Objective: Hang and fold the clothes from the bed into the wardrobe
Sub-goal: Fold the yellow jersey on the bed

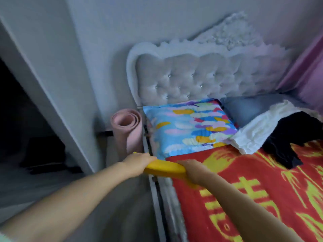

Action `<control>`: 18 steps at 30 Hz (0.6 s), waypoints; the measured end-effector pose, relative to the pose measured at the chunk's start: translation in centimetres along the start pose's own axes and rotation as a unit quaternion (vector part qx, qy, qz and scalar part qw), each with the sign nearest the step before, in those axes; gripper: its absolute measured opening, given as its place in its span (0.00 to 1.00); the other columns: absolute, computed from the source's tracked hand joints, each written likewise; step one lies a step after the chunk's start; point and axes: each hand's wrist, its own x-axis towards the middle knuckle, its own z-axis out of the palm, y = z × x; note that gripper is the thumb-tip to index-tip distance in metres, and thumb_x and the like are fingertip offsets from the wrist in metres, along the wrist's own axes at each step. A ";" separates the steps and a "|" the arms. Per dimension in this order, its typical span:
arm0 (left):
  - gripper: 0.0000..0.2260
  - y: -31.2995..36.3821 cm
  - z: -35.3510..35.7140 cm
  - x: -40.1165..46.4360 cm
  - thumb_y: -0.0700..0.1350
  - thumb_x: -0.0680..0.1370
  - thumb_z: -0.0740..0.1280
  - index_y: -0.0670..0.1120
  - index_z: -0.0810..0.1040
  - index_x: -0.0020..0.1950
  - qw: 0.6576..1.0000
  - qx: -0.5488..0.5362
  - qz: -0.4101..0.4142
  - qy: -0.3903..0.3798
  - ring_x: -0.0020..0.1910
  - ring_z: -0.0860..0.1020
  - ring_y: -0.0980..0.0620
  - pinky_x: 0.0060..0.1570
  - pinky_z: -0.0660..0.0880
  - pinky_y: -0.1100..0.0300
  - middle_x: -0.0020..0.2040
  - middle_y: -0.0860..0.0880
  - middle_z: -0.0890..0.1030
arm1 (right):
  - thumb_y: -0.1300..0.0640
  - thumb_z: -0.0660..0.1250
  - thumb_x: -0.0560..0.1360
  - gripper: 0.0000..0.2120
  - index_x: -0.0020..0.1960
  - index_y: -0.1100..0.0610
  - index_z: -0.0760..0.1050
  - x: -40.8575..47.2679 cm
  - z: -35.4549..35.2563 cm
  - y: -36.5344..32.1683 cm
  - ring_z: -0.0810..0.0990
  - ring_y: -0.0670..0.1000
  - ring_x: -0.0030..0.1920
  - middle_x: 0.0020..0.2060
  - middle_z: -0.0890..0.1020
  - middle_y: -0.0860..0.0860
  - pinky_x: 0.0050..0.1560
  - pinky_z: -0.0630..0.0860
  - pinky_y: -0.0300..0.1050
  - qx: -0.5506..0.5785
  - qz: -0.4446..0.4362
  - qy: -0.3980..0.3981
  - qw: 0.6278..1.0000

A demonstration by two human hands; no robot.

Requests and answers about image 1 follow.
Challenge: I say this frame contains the person's right forearm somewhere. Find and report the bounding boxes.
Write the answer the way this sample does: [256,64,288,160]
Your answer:
[202,175,304,242]

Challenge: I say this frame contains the wide pink curtain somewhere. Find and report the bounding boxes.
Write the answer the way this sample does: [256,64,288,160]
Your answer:
[275,30,323,114]

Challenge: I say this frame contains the person's left forearm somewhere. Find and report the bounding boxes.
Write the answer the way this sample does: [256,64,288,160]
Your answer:
[0,164,133,242]

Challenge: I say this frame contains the grey wardrobe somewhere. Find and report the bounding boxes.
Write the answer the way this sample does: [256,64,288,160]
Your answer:
[0,0,108,222]

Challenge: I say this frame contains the white long garment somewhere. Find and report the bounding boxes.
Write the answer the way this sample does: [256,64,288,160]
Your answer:
[228,99,322,155]

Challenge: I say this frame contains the white tufted headboard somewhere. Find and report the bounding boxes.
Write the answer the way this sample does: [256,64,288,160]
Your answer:
[125,11,294,108]

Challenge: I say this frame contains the colourful patterned pillow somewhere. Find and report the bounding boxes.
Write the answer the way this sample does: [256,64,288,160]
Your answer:
[143,98,239,160]

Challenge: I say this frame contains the white bed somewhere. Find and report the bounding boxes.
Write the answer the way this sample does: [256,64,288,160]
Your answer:
[125,11,323,242]

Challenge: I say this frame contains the person's right hand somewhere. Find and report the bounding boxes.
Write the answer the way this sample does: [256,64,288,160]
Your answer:
[178,159,217,188]

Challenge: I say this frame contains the black garment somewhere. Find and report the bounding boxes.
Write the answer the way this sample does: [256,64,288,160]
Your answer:
[261,111,323,170]

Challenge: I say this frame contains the red bedsheet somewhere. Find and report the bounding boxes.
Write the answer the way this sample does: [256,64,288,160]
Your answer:
[167,139,323,242]

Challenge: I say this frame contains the yellow basketball jersey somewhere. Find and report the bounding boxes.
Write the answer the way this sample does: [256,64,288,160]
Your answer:
[132,152,199,190]

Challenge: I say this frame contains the pink rolled mat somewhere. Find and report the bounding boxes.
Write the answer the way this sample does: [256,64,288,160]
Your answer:
[110,108,145,160]

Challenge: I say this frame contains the person's left hand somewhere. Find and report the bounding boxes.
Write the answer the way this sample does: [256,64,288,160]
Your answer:
[120,152,157,178]

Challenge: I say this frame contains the grey pillow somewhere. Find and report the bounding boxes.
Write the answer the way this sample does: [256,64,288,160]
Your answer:
[220,93,310,129]

